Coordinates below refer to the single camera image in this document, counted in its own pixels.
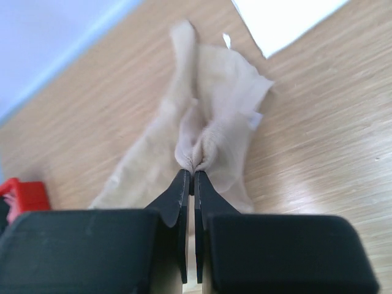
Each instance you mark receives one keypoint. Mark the red plastic bin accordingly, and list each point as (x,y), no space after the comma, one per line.
(23,197)

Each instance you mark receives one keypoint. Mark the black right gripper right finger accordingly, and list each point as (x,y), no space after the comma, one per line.
(275,253)

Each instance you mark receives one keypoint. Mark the beige t shirt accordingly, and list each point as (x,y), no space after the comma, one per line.
(205,122)

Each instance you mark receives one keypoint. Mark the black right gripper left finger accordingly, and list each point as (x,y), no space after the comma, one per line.
(100,250)

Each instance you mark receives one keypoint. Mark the folded white t shirt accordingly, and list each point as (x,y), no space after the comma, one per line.
(276,24)

